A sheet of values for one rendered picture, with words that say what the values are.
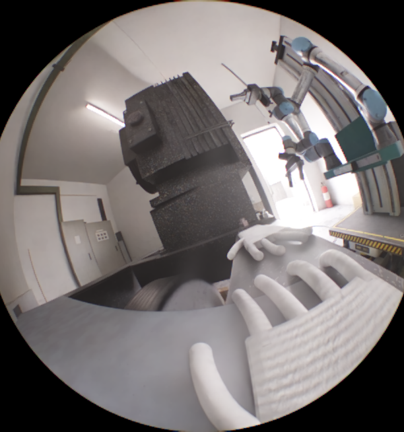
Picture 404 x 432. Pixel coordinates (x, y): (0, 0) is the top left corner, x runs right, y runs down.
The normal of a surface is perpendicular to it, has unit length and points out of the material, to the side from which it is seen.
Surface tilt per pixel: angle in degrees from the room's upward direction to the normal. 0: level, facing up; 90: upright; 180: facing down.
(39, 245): 90
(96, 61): 180
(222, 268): 90
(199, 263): 90
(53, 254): 90
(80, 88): 180
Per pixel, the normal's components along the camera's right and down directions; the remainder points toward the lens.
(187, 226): -0.26, 0.07
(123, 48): 0.38, 0.92
